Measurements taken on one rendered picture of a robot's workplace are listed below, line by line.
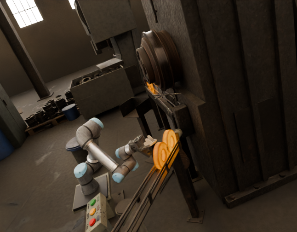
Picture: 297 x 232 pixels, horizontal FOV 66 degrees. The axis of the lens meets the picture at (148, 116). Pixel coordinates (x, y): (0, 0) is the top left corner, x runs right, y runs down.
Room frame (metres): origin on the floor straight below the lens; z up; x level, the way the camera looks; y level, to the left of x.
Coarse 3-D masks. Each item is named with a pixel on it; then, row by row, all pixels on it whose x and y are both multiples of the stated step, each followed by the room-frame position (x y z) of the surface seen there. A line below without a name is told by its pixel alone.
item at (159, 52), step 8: (144, 32) 1.70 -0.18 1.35; (152, 32) 1.68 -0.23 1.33; (152, 40) 1.60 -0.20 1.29; (152, 48) 1.58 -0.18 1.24; (160, 48) 1.55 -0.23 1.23; (160, 56) 1.52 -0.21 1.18; (160, 64) 1.50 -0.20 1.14; (168, 64) 1.52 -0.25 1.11; (168, 72) 1.52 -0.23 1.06; (168, 80) 1.54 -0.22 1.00; (160, 88) 1.76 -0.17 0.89; (168, 88) 1.64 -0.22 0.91
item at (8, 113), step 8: (0, 88) 4.68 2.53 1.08; (0, 96) 4.50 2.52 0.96; (8, 96) 4.78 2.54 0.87; (0, 104) 4.33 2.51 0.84; (8, 104) 4.59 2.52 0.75; (0, 112) 4.17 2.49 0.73; (8, 112) 4.41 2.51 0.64; (16, 112) 4.69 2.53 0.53; (0, 120) 4.10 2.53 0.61; (8, 120) 4.25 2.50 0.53; (16, 120) 4.51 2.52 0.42; (0, 128) 4.09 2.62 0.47; (8, 128) 4.10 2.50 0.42; (16, 128) 4.32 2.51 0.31; (24, 128) 4.61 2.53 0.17; (8, 136) 4.10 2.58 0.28; (16, 136) 4.16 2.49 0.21; (24, 136) 4.43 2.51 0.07; (16, 144) 4.10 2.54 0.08
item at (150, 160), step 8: (128, 104) 2.30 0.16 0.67; (136, 104) 2.33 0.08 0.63; (144, 104) 2.10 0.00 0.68; (128, 112) 2.28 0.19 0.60; (136, 112) 2.20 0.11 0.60; (144, 112) 2.08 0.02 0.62; (144, 120) 2.15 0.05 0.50; (144, 128) 2.13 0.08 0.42; (144, 136) 2.17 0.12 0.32; (152, 152) 2.15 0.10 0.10; (152, 160) 2.14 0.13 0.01
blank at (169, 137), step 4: (164, 132) 1.25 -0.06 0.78; (168, 132) 1.24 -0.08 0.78; (172, 132) 1.28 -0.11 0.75; (164, 136) 1.22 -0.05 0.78; (168, 136) 1.22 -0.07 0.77; (172, 136) 1.27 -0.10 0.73; (164, 140) 1.20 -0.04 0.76; (168, 140) 1.20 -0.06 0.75; (172, 140) 1.27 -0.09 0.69; (176, 140) 1.29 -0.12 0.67; (168, 144) 1.19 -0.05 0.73; (172, 144) 1.26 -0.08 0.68; (168, 148) 1.18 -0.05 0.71; (172, 148) 1.22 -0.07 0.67
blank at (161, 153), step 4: (156, 144) 1.12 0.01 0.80; (160, 144) 1.11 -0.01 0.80; (164, 144) 1.15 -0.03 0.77; (156, 148) 1.09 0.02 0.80; (160, 148) 1.10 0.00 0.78; (164, 148) 1.13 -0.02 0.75; (156, 152) 1.07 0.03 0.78; (160, 152) 1.09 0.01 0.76; (164, 152) 1.14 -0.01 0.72; (168, 152) 1.16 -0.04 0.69; (156, 156) 1.06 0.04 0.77; (160, 156) 1.07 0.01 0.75; (164, 156) 1.13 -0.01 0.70; (156, 160) 1.05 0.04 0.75; (160, 160) 1.06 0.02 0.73; (164, 160) 1.10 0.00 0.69; (156, 164) 1.05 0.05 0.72; (160, 164) 1.05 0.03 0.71; (160, 168) 1.05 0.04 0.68
